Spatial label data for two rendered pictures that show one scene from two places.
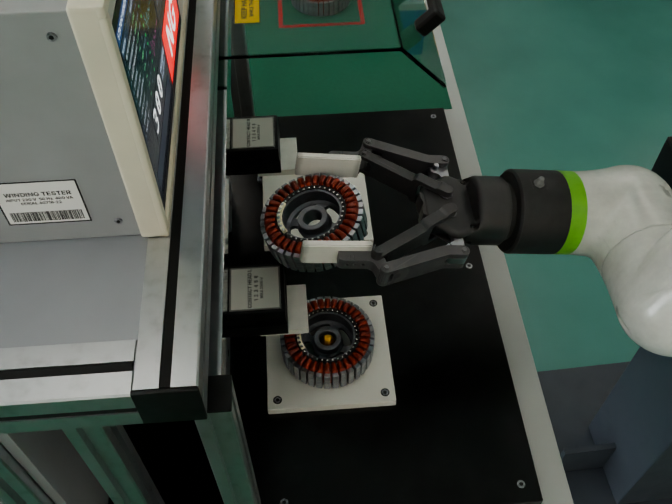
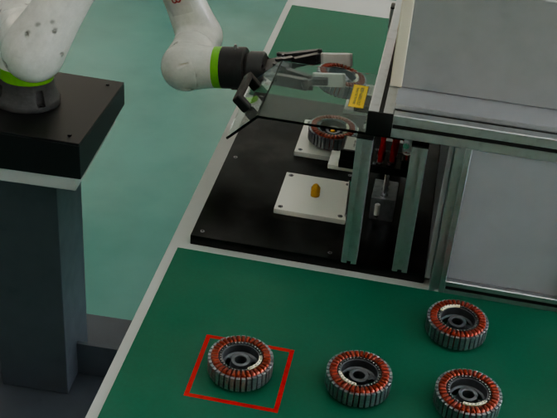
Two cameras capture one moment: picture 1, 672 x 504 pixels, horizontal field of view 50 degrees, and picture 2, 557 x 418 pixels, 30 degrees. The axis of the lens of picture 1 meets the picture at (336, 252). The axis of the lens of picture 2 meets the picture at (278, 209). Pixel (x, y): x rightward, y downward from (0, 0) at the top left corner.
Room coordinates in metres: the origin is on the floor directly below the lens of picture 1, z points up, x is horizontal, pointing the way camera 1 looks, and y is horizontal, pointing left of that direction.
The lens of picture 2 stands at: (2.52, 0.36, 1.98)
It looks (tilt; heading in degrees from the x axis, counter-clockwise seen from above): 34 degrees down; 193
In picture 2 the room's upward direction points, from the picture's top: 5 degrees clockwise
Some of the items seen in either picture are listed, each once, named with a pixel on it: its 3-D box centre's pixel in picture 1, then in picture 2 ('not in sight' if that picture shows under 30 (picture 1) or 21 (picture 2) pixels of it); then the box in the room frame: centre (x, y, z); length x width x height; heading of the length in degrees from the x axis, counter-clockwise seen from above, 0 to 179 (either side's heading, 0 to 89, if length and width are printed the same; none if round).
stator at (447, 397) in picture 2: not in sight; (467, 397); (1.18, 0.41, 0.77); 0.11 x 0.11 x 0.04
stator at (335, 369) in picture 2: not in sight; (358, 378); (1.20, 0.23, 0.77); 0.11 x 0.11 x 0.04
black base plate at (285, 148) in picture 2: (310, 280); (329, 176); (0.57, 0.03, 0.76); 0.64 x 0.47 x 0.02; 4
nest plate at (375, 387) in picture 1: (327, 351); (331, 142); (0.45, 0.01, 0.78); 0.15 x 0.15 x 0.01; 4
